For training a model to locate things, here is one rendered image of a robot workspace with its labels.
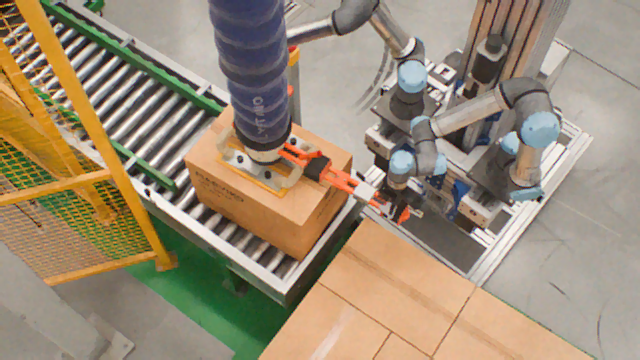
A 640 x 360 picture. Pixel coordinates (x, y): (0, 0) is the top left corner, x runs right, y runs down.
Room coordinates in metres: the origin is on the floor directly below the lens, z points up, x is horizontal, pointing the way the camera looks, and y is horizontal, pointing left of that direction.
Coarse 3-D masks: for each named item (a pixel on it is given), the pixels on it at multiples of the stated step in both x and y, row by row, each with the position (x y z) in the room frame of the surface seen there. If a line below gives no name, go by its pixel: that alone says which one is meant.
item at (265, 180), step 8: (240, 152) 1.42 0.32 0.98; (216, 160) 1.38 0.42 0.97; (224, 160) 1.38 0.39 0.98; (232, 160) 1.38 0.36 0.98; (240, 160) 1.37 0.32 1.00; (232, 168) 1.34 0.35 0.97; (240, 168) 1.34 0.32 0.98; (264, 168) 1.34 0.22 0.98; (272, 168) 1.34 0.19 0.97; (248, 176) 1.31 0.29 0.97; (256, 176) 1.30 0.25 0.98; (264, 176) 1.30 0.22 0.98; (272, 176) 1.30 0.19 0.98; (288, 176) 1.30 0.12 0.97; (256, 184) 1.27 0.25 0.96; (264, 184) 1.27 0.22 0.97; (272, 184) 1.26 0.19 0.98; (272, 192) 1.23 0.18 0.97; (280, 192) 1.23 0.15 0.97
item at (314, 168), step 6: (324, 156) 1.32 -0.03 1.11; (306, 162) 1.29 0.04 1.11; (312, 162) 1.30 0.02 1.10; (318, 162) 1.30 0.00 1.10; (324, 162) 1.30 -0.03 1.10; (330, 162) 1.29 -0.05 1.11; (306, 168) 1.27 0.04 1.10; (312, 168) 1.27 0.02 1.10; (318, 168) 1.27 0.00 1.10; (324, 168) 1.26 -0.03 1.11; (306, 174) 1.26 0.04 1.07; (312, 174) 1.24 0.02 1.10; (318, 174) 1.24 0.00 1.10; (318, 180) 1.23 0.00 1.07
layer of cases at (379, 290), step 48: (384, 240) 1.21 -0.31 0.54; (336, 288) 0.97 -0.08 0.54; (384, 288) 0.97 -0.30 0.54; (432, 288) 0.97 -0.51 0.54; (480, 288) 0.97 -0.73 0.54; (288, 336) 0.75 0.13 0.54; (336, 336) 0.75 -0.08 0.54; (384, 336) 0.75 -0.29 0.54; (432, 336) 0.75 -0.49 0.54; (480, 336) 0.75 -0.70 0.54; (528, 336) 0.75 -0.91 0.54
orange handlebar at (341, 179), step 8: (288, 88) 1.66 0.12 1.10; (288, 144) 1.38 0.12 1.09; (280, 152) 1.35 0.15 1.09; (296, 152) 1.35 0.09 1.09; (304, 152) 1.35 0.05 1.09; (296, 160) 1.31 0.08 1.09; (328, 168) 1.27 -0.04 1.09; (328, 176) 1.24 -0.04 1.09; (336, 176) 1.23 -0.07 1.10; (344, 176) 1.23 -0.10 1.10; (336, 184) 1.20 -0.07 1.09; (344, 184) 1.20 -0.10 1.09; (352, 192) 1.17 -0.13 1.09; (376, 192) 1.17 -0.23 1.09; (384, 200) 1.13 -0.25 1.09; (408, 216) 1.07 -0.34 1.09
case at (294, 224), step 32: (224, 128) 1.56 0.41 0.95; (192, 160) 1.40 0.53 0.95; (352, 160) 1.42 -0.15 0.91; (224, 192) 1.30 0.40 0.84; (256, 192) 1.24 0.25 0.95; (288, 192) 1.24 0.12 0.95; (320, 192) 1.24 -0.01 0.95; (256, 224) 1.22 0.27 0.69; (288, 224) 1.12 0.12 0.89; (320, 224) 1.21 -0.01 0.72
